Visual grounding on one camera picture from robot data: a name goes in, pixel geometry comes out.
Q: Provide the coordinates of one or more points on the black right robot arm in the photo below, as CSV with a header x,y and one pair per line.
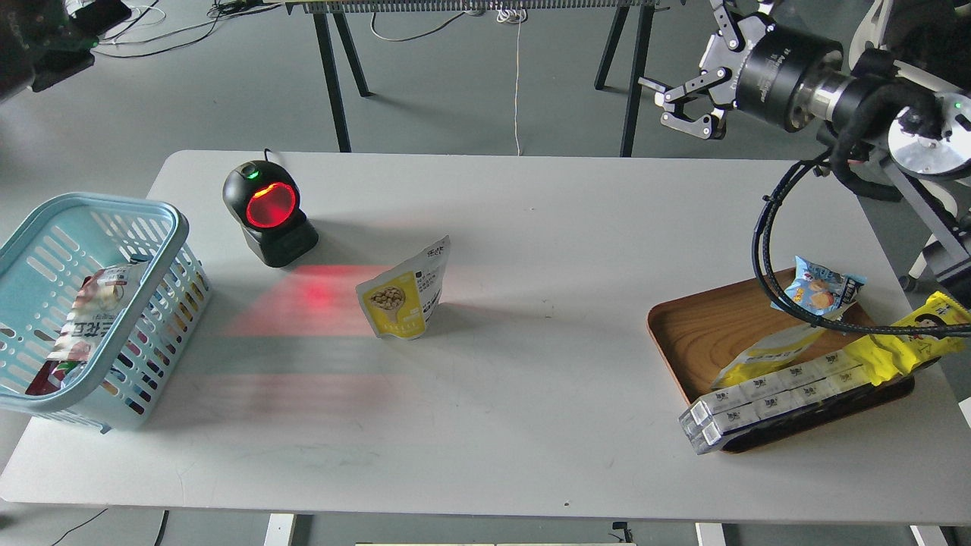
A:
x,y
894,106

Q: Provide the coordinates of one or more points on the brown wooden tray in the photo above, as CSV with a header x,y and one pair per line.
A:
x,y
697,336

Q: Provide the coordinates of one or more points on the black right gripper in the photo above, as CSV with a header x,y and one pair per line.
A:
x,y
754,65

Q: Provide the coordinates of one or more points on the yellow cartoon face snack bag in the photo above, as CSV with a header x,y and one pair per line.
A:
x,y
884,357

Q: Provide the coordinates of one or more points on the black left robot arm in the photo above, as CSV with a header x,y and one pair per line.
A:
x,y
42,43

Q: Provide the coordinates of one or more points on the blue chip snack bag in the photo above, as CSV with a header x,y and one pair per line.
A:
x,y
822,291

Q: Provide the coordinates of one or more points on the red white snack bag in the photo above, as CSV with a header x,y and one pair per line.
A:
x,y
97,306

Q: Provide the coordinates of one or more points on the yellow white flat snack pouch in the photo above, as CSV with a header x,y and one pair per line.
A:
x,y
769,354

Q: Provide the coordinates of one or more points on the black barcode scanner red window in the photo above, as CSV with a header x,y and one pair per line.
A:
x,y
264,199

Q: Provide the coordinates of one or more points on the yellow white bean snack pouch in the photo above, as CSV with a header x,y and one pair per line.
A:
x,y
400,302

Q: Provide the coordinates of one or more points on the light blue plastic basket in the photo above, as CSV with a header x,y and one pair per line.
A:
x,y
44,264

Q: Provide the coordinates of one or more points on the clear box of white packets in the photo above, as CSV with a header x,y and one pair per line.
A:
x,y
766,402

